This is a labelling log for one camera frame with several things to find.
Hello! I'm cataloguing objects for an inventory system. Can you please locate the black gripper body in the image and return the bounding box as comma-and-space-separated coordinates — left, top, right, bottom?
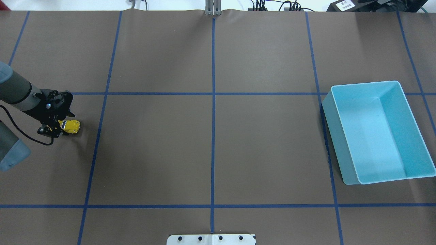
37, 90, 73, 126

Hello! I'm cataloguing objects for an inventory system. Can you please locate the yellow beetle toy car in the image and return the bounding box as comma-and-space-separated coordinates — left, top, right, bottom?
59, 119, 81, 134

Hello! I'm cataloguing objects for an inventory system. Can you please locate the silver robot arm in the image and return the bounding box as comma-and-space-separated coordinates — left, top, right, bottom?
0, 62, 81, 172

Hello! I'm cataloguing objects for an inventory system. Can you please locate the turquoise plastic bin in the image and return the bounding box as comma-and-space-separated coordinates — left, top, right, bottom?
322, 81, 435, 185

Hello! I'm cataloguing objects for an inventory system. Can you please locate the aluminium frame post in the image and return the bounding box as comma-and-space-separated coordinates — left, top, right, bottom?
204, 0, 222, 16

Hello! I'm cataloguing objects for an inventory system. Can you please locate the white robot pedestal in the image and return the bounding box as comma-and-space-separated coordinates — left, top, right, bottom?
166, 234, 257, 245

